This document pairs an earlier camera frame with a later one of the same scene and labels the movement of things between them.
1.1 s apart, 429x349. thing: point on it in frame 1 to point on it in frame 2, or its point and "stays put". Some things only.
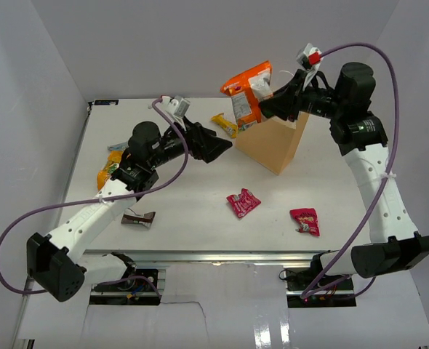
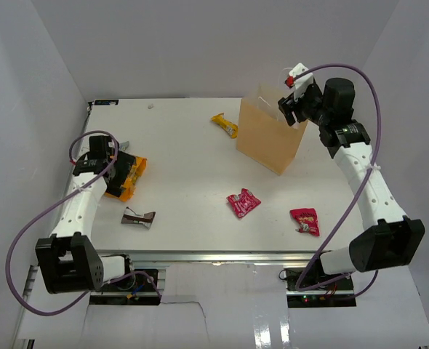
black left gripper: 203,145 to 124,162
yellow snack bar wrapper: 230,127 stays put
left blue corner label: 106,102 stays put
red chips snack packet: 307,220 stays put
